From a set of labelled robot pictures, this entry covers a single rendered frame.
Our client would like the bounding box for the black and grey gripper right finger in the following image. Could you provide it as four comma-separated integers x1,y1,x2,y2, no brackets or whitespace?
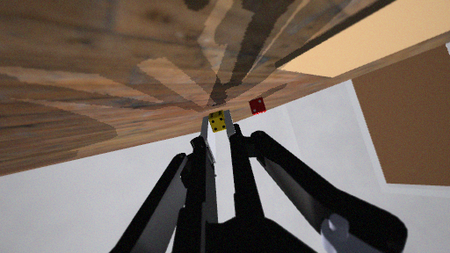
223,110,408,253

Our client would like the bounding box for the tan flat mat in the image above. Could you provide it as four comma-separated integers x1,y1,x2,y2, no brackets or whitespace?
274,0,450,77

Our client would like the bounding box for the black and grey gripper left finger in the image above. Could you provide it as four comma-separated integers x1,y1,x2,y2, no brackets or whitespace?
109,115,218,253

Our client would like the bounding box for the yellow die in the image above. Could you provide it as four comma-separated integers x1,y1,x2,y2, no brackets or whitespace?
208,110,226,133

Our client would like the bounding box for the red die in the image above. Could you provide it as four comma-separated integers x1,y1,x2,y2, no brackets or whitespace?
249,98,266,115

